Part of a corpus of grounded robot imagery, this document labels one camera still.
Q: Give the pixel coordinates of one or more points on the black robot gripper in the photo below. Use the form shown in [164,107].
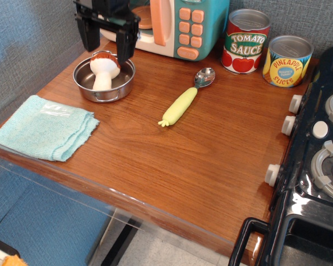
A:
[115,16]

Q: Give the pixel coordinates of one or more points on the red and white toy mushroom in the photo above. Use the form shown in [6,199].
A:
[105,67]

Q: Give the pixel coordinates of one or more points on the small stainless steel pot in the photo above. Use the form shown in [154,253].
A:
[121,85]

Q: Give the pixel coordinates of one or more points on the teal toy microwave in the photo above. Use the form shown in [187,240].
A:
[185,30]

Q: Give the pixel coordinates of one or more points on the light blue folded cloth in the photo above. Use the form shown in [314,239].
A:
[47,130]

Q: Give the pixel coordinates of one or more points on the tomato sauce can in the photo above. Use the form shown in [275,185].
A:
[246,34]

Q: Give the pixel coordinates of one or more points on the pineapple slices can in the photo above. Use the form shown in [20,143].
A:
[287,60]

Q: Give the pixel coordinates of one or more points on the white stove knob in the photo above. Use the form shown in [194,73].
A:
[288,125]
[272,174]
[295,103]

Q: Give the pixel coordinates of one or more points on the orange object at corner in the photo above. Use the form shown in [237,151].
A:
[13,260]

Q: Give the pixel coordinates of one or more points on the black toy stove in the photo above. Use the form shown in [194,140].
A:
[300,228]

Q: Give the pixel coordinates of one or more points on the spoon with yellow-green handle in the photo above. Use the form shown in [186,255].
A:
[203,78]

